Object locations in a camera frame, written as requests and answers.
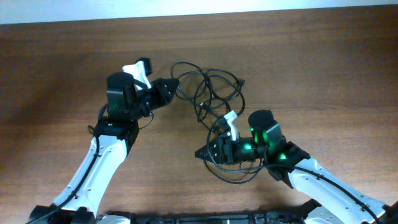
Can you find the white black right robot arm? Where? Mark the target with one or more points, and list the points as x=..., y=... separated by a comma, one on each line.
x=332, y=200

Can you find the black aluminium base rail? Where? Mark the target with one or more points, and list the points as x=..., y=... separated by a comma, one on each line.
x=286, y=215

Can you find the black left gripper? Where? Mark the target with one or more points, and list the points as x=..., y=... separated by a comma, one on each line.
x=163, y=96

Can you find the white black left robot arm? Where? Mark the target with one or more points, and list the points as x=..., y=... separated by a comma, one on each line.
x=113, y=137

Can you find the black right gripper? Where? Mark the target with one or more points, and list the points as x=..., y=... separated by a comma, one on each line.
x=224, y=145

